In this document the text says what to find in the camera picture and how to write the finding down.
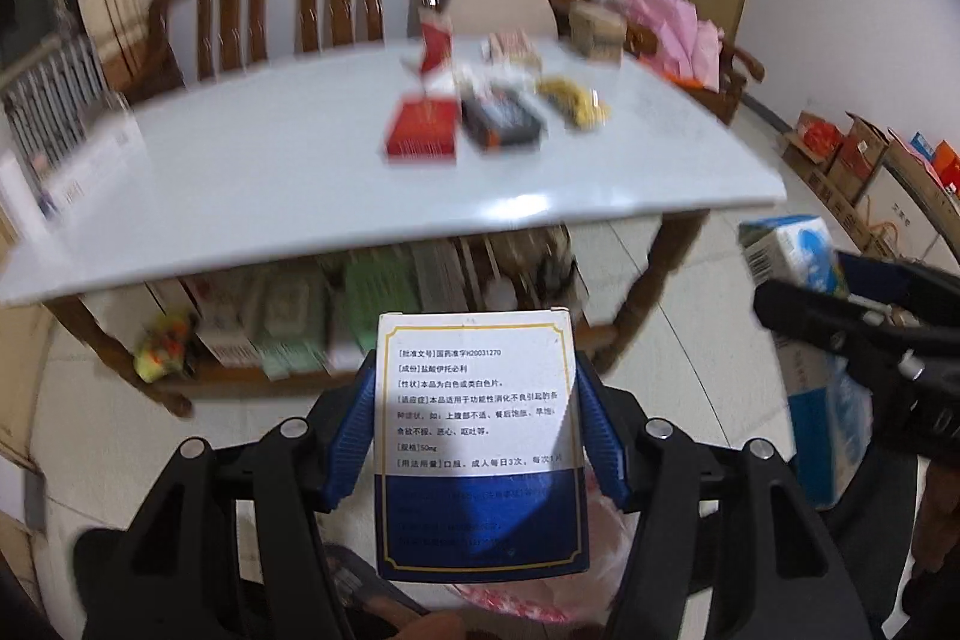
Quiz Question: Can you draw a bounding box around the red printed cardboard box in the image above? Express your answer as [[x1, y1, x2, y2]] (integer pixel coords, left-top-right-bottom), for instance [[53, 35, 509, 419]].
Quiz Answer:
[[784, 111, 848, 169]]

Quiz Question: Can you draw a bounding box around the dark sandal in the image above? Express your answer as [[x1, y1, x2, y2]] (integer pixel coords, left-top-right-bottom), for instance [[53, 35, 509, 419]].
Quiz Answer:
[[322, 541, 451, 618]]

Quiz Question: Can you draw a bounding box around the grey radiator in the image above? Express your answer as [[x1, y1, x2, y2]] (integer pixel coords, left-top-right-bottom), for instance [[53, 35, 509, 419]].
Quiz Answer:
[[0, 36, 121, 161]]

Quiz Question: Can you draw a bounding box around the black snack packet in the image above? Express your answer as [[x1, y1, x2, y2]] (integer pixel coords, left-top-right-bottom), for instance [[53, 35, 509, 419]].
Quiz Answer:
[[459, 85, 545, 152]]

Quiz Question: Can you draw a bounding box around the white blue medicine box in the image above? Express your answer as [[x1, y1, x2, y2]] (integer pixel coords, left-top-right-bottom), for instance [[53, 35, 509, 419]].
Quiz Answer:
[[373, 310, 590, 582]]

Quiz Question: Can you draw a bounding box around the crumpled clear wrapper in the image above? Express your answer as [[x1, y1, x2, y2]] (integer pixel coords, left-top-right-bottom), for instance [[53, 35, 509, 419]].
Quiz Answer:
[[452, 61, 535, 97]]

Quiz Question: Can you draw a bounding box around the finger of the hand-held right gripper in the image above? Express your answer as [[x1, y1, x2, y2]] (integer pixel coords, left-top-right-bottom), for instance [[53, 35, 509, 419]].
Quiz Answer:
[[752, 278, 925, 386], [835, 250, 960, 319]]

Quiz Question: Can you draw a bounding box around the white blue carton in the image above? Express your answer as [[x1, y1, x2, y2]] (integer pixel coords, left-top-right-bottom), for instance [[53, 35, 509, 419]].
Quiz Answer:
[[739, 215, 875, 532]]

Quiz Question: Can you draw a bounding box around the yellow snack packet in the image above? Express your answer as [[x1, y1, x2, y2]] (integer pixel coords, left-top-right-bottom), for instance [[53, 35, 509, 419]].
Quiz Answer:
[[536, 76, 610, 131]]

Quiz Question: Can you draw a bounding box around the person's left foot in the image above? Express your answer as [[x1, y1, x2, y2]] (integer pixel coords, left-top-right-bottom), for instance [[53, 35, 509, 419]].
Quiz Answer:
[[390, 610, 470, 640]]

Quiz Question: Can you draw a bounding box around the green paper packet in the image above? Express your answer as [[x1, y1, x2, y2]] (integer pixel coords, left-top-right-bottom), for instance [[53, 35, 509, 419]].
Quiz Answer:
[[341, 250, 421, 341]]

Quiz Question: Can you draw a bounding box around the tan brown box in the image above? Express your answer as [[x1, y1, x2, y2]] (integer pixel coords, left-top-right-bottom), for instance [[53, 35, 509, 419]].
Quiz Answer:
[[568, 1, 625, 65]]

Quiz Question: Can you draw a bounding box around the wooden table with white top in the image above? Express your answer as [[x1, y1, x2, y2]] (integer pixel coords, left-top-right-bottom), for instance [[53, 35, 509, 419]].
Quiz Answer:
[[0, 40, 788, 420]]

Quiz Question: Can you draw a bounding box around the white red small box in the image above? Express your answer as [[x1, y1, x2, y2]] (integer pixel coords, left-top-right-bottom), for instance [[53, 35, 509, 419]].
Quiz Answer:
[[187, 280, 256, 363]]

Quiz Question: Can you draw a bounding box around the white cardboard box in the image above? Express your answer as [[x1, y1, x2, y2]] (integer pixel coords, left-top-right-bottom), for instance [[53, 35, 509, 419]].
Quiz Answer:
[[862, 149, 960, 266]]

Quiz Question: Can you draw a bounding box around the brown cardboard box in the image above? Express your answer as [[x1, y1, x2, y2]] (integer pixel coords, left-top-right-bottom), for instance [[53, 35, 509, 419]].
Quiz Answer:
[[825, 115, 893, 202]]

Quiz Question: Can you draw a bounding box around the yellow toy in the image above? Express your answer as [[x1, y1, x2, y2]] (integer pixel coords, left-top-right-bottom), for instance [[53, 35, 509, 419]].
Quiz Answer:
[[135, 314, 197, 382]]

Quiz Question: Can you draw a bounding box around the light green box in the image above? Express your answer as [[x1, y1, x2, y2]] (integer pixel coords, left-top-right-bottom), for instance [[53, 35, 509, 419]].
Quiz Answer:
[[247, 265, 331, 378]]

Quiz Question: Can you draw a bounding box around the white plastic bag red print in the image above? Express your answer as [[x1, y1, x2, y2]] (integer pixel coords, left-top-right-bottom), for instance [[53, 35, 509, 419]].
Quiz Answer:
[[442, 460, 653, 626]]

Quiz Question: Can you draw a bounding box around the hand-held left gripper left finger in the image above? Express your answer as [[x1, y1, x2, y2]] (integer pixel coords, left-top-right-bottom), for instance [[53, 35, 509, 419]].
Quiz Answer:
[[75, 351, 380, 640]]

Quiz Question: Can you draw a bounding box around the red white carton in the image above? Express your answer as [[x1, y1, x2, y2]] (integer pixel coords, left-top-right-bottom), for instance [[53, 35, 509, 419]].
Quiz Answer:
[[416, 6, 458, 79]]

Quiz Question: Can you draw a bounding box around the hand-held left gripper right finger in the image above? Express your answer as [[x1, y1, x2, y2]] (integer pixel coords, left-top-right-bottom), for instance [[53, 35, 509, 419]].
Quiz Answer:
[[574, 362, 878, 640]]

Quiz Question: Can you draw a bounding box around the small picture printed box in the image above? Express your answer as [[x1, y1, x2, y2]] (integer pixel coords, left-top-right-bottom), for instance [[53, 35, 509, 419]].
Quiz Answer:
[[484, 32, 542, 71]]

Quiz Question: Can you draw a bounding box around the pink plastic bag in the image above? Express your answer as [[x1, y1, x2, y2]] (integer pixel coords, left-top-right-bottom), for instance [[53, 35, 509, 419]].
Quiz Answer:
[[622, 0, 725, 90]]

